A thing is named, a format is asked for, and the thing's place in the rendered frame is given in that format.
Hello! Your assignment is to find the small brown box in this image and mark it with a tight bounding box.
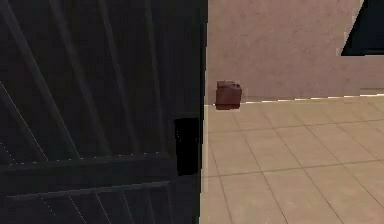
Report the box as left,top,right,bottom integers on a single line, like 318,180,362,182
215,80,243,111

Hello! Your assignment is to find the black panelled room door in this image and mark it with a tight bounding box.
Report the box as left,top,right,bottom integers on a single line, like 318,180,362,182
0,0,209,224

